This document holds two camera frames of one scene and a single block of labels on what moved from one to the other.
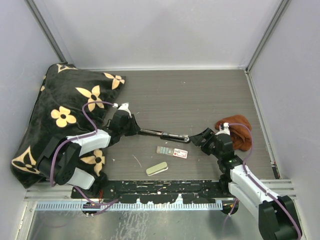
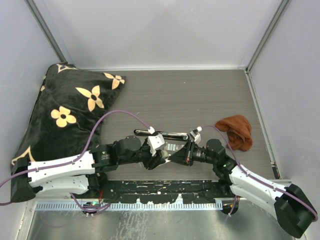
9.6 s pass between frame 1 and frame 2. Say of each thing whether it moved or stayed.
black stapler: stayed
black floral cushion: stayed
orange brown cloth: stayed
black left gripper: moved
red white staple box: moved
